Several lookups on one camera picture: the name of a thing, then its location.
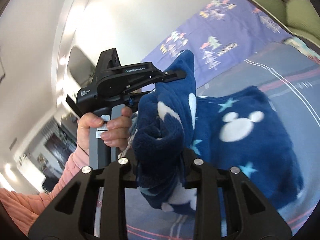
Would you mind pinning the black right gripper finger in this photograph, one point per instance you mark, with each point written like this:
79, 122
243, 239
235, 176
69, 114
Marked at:
229, 205
90, 206
173, 75

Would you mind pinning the blue fleece star-patterned garment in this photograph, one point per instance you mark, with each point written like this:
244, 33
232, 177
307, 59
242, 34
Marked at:
241, 129

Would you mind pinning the person's left hand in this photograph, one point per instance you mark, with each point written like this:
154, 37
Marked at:
116, 135

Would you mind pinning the purple tree-patterned quilt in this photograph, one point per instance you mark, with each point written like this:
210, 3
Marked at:
221, 35

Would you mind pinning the grey striped bed sheet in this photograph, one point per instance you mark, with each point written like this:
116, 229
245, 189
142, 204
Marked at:
290, 81

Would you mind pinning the green cushion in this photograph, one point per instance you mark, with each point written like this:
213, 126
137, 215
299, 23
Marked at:
299, 16

